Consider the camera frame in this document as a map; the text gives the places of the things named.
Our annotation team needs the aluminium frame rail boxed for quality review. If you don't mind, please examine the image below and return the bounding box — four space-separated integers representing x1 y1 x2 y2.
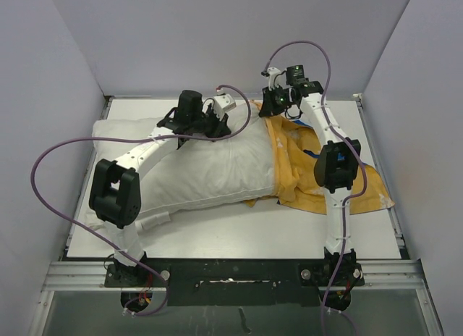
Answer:
30 259 443 335

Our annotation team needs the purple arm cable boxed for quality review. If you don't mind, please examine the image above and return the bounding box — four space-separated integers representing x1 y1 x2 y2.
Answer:
266 41 368 336
30 84 252 318

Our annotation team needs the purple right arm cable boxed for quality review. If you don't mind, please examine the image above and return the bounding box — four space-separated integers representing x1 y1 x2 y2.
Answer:
266 41 368 336

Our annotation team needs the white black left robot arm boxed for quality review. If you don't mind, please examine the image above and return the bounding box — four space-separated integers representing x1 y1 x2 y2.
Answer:
89 90 236 286

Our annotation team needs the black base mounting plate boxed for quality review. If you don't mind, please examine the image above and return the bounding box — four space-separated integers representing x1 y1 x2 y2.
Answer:
104 253 365 311

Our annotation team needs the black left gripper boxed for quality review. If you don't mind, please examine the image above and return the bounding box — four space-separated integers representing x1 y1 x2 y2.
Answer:
191 104 232 143

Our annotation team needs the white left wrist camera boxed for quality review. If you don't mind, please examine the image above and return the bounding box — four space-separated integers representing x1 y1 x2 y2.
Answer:
213 93 237 116

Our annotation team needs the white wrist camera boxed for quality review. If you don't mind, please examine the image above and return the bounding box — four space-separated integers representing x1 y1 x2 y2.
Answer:
213 93 237 116
261 67 286 91

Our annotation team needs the white pillow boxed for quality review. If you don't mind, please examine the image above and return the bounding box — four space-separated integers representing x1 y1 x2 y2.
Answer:
83 110 276 232

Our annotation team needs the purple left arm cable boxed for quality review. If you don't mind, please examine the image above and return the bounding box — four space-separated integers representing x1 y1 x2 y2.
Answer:
30 84 252 318

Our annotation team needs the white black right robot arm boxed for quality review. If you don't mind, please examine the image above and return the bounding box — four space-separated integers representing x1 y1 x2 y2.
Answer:
259 65 361 255

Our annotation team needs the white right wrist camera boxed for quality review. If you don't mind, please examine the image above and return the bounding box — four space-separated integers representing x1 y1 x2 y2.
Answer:
261 67 286 91

